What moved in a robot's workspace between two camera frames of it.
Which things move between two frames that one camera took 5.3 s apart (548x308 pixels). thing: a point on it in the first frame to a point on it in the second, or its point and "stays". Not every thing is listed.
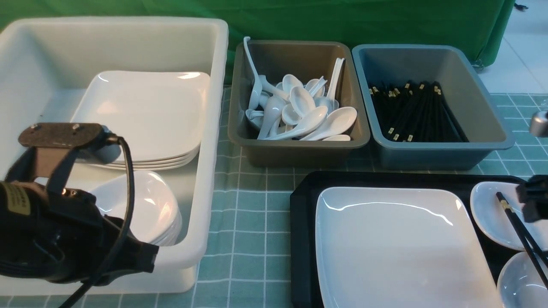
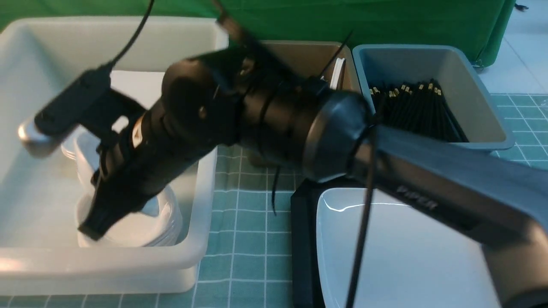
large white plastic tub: x=46 y=63 stays
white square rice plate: x=400 y=247 stays
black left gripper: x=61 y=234 to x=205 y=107
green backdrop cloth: x=478 y=27 stays
